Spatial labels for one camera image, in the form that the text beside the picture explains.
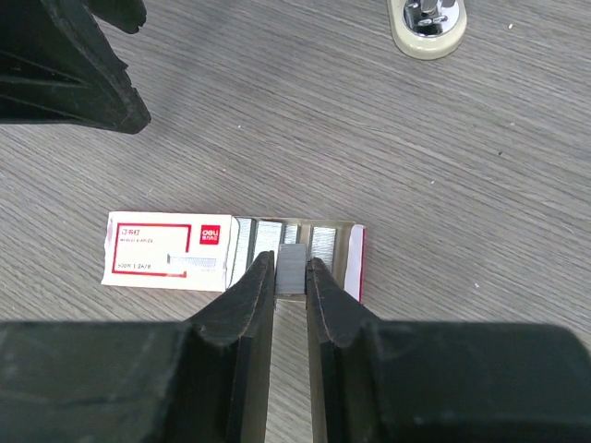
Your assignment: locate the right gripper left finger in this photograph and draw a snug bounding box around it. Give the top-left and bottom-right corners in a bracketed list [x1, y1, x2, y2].
[1, 252, 275, 442]

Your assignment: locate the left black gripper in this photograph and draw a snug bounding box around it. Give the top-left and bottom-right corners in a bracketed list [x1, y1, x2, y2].
[1, 0, 151, 134]

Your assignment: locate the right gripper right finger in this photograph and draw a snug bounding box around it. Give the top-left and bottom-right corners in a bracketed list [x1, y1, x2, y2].
[306, 258, 590, 442]

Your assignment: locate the red white staple box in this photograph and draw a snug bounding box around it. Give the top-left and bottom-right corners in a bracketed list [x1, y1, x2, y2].
[102, 211, 366, 301]

